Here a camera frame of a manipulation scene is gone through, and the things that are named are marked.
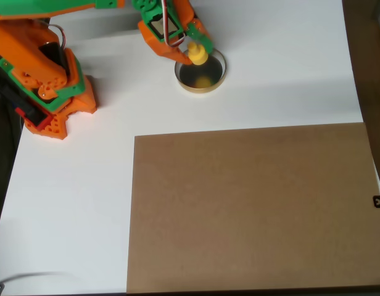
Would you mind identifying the round shallow metal bowl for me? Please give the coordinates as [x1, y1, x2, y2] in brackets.
[173, 45, 228, 95]

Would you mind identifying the red white black servo cable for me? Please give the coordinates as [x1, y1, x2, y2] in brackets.
[47, 0, 187, 50]

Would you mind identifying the white sheet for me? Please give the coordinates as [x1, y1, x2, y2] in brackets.
[0, 0, 380, 296]

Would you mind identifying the small yellow figure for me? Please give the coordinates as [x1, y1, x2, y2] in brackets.
[187, 41, 209, 67]

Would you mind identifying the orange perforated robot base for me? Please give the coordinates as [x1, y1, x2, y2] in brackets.
[14, 75, 97, 142]

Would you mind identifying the brown fibreboard panel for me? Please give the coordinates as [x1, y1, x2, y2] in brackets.
[126, 122, 380, 294]

